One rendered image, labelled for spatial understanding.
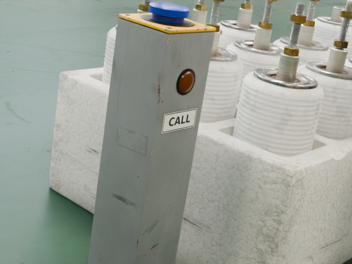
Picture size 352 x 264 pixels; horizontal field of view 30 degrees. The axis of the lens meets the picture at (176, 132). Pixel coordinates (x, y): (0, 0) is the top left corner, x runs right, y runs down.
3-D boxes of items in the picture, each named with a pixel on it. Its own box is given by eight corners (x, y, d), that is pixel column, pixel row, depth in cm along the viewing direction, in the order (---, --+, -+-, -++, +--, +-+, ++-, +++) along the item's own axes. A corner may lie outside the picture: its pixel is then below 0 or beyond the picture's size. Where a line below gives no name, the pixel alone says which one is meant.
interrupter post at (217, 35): (209, 53, 85) (213, 28, 84) (220, 58, 84) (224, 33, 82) (194, 53, 84) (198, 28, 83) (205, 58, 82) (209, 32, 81)
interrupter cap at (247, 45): (224, 42, 94) (226, 37, 94) (271, 46, 97) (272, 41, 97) (248, 55, 88) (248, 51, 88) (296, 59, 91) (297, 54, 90)
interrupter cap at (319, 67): (293, 65, 86) (294, 59, 86) (334, 66, 90) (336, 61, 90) (332, 82, 80) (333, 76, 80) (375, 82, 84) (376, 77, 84)
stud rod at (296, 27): (283, 66, 77) (296, 1, 74) (291, 67, 77) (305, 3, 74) (283, 68, 76) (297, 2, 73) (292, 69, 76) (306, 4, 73)
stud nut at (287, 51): (282, 51, 77) (284, 44, 76) (297, 54, 77) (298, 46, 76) (283, 54, 75) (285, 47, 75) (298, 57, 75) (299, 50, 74)
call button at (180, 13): (195, 29, 65) (198, 9, 64) (167, 31, 62) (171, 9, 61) (165, 20, 67) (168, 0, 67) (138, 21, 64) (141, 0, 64)
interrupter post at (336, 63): (320, 70, 86) (326, 46, 85) (333, 70, 87) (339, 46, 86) (333, 76, 84) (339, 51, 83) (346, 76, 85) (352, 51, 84)
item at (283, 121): (219, 195, 87) (244, 64, 81) (291, 208, 87) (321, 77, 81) (216, 227, 78) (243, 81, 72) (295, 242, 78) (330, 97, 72)
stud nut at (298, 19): (289, 19, 75) (290, 12, 75) (304, 21, 75) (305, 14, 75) (290, 21, 74) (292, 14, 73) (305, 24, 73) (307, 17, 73)
